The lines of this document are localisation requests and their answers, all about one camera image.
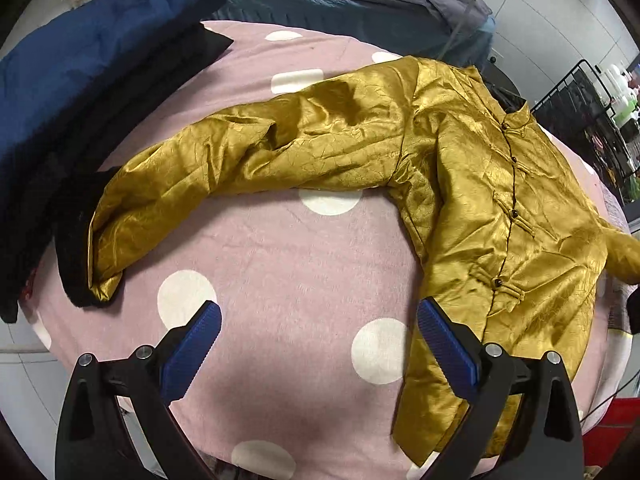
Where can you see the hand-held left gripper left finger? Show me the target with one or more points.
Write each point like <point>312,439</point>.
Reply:
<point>192,347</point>

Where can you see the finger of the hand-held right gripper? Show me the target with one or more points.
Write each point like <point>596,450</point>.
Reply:
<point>635,312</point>

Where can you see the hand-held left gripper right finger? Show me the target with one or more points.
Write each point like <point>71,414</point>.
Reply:
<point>445,345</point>

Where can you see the gold satin padded jacket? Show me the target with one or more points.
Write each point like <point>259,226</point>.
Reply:
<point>475,185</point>

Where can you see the red box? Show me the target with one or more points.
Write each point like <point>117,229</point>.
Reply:
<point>615,425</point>

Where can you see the pink polka dot blanket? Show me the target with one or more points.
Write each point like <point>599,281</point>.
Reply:
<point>280,270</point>

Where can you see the black metal rack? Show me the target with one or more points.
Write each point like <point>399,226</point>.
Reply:
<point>575,105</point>

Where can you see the white and green bottles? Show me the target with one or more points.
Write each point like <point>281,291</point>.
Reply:
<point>622,95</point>

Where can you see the black folded garment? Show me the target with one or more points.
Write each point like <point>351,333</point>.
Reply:
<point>65,160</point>

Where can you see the black chair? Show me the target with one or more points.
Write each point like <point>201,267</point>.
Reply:
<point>500,85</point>

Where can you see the navy blue folded garment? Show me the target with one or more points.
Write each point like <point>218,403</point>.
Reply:
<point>75,60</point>

